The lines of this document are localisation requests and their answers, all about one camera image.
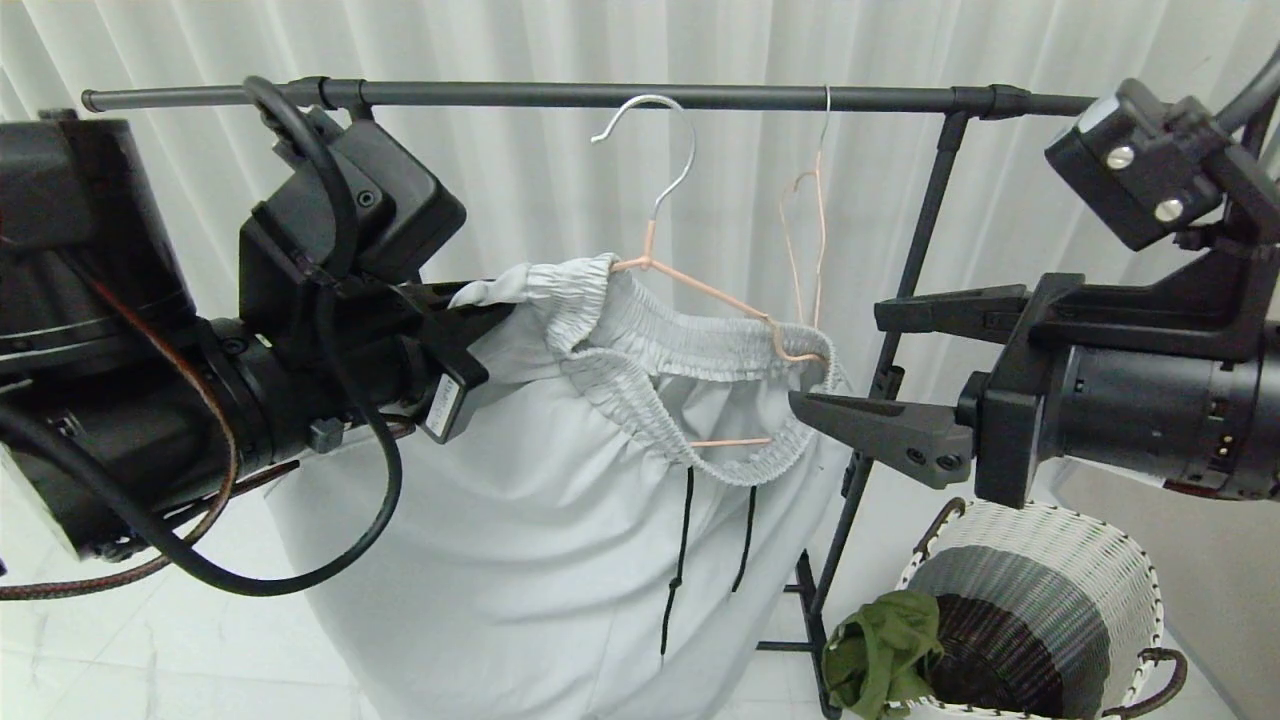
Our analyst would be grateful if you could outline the green garment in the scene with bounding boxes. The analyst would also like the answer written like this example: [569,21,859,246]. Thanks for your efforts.
[822,588,943,720]

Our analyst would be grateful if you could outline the white laundry basket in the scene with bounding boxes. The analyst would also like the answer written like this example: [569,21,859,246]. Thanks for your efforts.
[893,497,1189,720]

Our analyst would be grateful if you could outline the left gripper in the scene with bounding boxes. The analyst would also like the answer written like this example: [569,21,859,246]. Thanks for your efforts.
[200,283,493,476]

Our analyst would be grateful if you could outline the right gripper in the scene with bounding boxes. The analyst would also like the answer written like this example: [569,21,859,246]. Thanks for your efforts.
[790,275,1280,509]

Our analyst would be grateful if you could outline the pale grey shorts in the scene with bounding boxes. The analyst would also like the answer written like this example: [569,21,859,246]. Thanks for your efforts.
[265,253,851,720]

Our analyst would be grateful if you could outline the pink clothes hanger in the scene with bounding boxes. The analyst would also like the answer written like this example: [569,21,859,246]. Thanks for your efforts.
[780,85,833,331]
[590,95,831,448]

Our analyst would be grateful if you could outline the black clothes rack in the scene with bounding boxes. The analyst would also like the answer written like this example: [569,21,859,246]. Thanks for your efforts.
[80,76,1101,720]

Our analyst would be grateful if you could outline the black cable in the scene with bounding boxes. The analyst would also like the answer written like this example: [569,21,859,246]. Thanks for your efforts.
[1213,42,1280,136]
[0,76,404,599]

